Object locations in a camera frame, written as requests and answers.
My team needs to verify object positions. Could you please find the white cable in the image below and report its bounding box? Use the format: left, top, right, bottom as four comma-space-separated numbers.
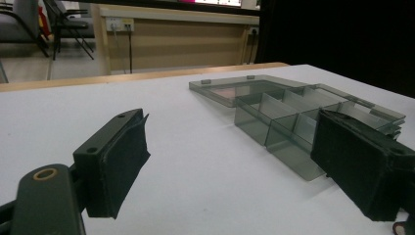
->
112, 23, 127, 75

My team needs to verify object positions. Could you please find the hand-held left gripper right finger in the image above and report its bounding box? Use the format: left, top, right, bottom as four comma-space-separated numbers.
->
309, 109, 415, 222

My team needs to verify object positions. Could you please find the black curtain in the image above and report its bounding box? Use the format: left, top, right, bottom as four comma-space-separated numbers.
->
254, 0, 415, 99

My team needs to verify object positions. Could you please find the clear grey plastic compartment box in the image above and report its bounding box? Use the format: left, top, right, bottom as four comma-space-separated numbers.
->
188, 74, 407, 182

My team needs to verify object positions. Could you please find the black folding chair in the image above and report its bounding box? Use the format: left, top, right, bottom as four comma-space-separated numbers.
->
42, 0, 96, 62

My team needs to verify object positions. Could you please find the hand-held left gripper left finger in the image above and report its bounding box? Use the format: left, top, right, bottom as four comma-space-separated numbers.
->
71, 108, 152, 220

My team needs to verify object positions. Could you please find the grey upholstered chair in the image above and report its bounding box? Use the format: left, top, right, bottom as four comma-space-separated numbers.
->
0, 0, 51, 59

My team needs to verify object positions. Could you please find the black cable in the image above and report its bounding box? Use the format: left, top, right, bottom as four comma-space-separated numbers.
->
126, 24, 134, 74

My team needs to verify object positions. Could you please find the white wall socket strip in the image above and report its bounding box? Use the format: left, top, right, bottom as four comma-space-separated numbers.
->
105, 17, 135, 32

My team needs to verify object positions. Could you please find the monitor screen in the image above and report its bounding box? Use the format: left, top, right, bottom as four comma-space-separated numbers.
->
178, 0, 243, 8

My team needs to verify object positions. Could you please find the wooden counter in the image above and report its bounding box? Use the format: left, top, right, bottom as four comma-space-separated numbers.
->
91, 3, 260, 76

